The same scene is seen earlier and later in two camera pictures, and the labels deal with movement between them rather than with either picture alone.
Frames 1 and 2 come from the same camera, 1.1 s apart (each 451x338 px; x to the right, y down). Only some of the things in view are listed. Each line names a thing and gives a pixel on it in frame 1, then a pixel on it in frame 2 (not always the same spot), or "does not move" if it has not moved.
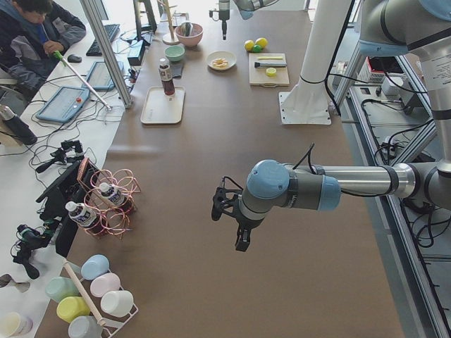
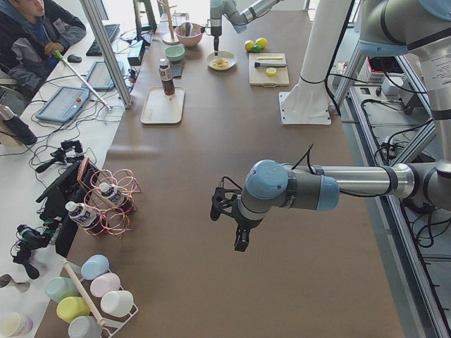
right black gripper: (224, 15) -> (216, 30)
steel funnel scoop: (187, 28) does not move
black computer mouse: (74, 58) does not move
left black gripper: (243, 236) does not move
